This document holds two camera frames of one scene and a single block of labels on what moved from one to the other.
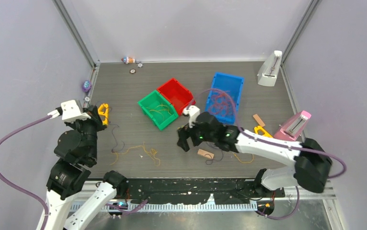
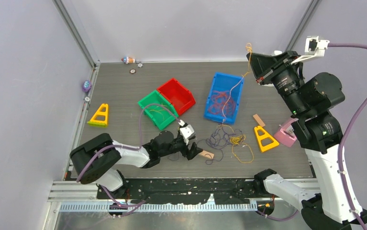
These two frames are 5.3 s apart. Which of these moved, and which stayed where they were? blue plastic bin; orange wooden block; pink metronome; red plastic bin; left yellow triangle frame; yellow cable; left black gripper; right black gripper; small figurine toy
Moved: right black gripper; yellow cable; left black gripper
Stayed: blue plastic bin; small figurine toy; left yellow triangle frame; red plastic bin; pink metronome; orange wooden block
